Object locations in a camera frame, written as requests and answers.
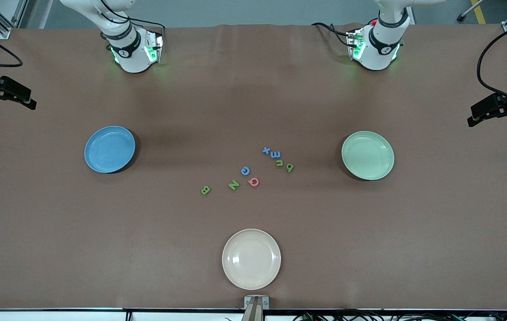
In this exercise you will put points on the green foam letter B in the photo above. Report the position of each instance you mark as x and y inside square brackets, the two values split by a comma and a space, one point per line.
[205, 190]
[289, 168]

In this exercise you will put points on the blue foam letter m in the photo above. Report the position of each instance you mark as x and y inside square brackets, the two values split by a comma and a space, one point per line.
[275, 154]

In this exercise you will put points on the blue foam letter C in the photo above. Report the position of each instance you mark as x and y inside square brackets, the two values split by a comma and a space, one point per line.
[242, 170]

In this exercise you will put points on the pink foam letter Q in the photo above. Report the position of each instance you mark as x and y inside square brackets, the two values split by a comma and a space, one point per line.
[249, 180]

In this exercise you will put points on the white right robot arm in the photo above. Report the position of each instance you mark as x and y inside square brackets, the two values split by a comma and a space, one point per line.
[130, 58]

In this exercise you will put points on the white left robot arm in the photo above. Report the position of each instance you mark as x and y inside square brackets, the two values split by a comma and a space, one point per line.
[378, 53]

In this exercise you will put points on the blue plate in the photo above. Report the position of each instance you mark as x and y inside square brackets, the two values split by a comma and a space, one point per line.
[101, 156]

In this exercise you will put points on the green plate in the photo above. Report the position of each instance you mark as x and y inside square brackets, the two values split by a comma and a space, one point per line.
[368, 156]

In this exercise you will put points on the beige plate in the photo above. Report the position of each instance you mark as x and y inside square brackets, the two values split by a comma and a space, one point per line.
[251, 259]

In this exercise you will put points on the grey stand leg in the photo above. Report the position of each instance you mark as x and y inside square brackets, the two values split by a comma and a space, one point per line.
[465, 14]

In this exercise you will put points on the brown table mat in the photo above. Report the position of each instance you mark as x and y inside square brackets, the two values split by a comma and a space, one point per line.
[253, 89]

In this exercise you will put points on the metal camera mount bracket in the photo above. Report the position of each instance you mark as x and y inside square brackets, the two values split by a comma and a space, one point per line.
[255, 307]

